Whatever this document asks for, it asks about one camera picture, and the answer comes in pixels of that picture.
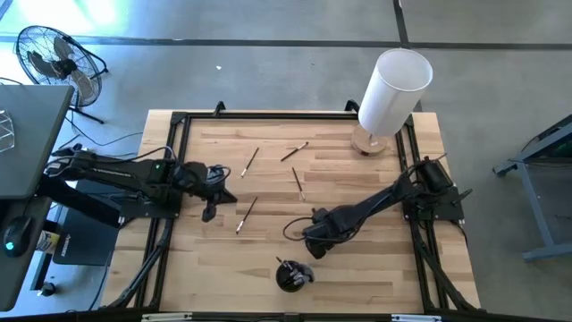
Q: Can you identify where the black aluminium table frame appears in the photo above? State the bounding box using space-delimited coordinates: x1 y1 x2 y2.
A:
106 100 482 314

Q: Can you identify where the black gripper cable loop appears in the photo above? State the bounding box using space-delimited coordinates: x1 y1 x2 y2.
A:
282 216 316 243

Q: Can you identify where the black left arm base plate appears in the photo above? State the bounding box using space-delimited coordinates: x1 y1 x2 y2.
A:
116 196 183 221

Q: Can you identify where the white shade table lamp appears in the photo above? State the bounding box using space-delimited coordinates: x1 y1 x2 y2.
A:
349 47 434 158

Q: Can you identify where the yellow labelled can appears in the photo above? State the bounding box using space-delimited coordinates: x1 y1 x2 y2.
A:
34 229 63 255

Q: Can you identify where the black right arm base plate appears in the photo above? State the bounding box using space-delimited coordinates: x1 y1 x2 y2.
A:
400 185 474 224

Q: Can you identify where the wire mesh tray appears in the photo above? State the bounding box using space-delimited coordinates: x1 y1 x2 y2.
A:
0 108 16 154

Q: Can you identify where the black caster wheel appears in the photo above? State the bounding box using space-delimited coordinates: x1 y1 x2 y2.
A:
37 280 58 299

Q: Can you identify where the black mesh pencil cup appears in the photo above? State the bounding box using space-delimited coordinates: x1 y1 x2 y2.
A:
274 256 315 294

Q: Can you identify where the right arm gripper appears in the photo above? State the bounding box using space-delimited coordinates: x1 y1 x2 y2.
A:
302 206 358 261

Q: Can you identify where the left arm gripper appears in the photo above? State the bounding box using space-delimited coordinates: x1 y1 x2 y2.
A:
176 160 239 224

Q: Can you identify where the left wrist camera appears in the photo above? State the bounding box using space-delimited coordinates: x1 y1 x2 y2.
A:
206 164 232 186

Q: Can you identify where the black computer tower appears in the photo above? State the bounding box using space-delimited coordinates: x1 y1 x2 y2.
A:
52 208 121 268

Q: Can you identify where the blue-grey metal cart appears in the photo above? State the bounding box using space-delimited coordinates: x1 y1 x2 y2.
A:
492 114 572 264

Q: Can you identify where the black floor fan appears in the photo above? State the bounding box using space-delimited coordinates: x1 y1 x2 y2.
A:
14 24 110 125

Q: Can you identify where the dark grey desk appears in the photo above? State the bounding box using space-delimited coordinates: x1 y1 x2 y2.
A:
0 83 76 312

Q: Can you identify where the black computer mouse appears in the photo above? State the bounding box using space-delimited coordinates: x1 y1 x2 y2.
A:
2 215 35 259

